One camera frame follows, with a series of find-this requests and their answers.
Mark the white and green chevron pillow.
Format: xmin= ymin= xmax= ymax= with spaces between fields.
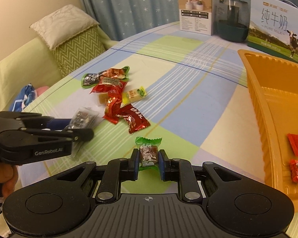
xmin=29 ymin=4 xmax=107 ymax=78

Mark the blue star curtain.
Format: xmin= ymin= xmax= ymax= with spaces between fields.
xmin=73 ymin=0 xmax=298 ymax=41

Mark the pink item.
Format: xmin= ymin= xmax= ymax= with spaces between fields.
xmin=36 ymin=86 xmax=49 ymax=97

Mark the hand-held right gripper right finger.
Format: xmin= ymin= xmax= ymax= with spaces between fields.
xmin=158 ymin=149 xmax=241 ymax=203

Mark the orange plastic tray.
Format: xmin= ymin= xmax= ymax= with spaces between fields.
xmin=238 ymin=50 xmax=298 ymax=212

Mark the tan wrapped candy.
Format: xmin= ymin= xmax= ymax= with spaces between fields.
xmin=97 ymin=92 xmax=112 ymax=104

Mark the green-edged snack packet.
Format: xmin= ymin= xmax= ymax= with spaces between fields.
xmin=81 ymin=66 xmax=131 ymax=89

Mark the yellow and green candy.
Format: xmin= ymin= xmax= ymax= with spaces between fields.
xmin=122 ymin=86 xmax=147 ymax=105

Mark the person's left hand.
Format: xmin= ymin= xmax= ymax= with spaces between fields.
xmin=0 ymin=159 xmax=19 ymax=199

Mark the white product box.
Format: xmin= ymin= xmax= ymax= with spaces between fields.
xmin=177 ymin=0 xmax=220 ymax=36

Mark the small red candy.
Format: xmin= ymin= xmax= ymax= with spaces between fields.
xmin=289 ymin=159 xmax=298 ymax=186

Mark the blue and white cloth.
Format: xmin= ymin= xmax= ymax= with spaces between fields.
xmin=9 ymin=84 xmax=37 ymax=112

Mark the red foil snack packet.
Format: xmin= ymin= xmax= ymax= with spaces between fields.
xmin=117 ymin=104 xmax=149 ymax=134

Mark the clear silver snack packet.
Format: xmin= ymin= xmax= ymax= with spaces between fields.
xmin=65 ymin=106 xmax=103 ymax=159

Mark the red packet with pale label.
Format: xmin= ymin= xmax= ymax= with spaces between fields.
xmin=89 ymin=76 xmax=129 ymax=95

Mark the light green sofa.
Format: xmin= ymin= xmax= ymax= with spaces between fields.
xmin=0 ymin=22 xmax=120 ymax=139

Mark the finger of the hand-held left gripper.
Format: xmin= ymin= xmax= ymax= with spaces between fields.
xmin=0 ymin=111 xmax=73 ymax=130
xmin=20 ymin=127 xmax=94 ymax=145

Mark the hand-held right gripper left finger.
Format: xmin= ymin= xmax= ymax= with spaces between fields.
xmin=56 ymin=149 xmax=140 ymax=204

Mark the plaid tablecloth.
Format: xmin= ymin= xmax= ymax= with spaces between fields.
xmin=22 ymin=21 xmax=298 ymax=238

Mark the shiny red twisted candy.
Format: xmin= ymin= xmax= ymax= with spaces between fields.
xmin=103 ymin=90 xmax=123 ymax=124

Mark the milk carton box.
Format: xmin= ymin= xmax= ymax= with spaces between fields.
xmin=247 ymin=0 xmax=298 ymax=67

